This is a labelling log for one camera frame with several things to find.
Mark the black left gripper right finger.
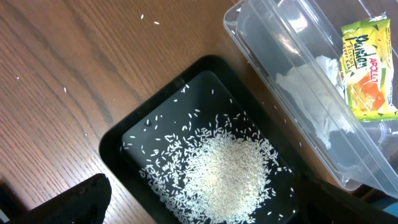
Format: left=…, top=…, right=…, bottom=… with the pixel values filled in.
left=295, top=174, right=397, bottom=224

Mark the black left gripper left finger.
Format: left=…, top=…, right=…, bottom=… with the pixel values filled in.
left=12, top=174, right=112, bottom=224

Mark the white paper napkin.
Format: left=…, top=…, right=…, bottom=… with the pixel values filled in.
left=275, top=64, right=353, bottom=149

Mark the yellow green snack wrapper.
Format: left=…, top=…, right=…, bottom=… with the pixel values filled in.
left=338, top=13, right=397, bottom=121

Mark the blue plate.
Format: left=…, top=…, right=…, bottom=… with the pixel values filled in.
left=372, top=198, right=398, bottom=217

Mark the clear plastic waste bin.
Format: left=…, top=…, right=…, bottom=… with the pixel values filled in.
left=223, top=0, right=397, bottom=197

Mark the pile of white rice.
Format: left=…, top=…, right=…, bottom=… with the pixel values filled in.
left=119, top=83, right=296, bottom=224

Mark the black rectangular bin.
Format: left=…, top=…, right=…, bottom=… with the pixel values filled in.
left=99, top=55, right=307, bottom=223

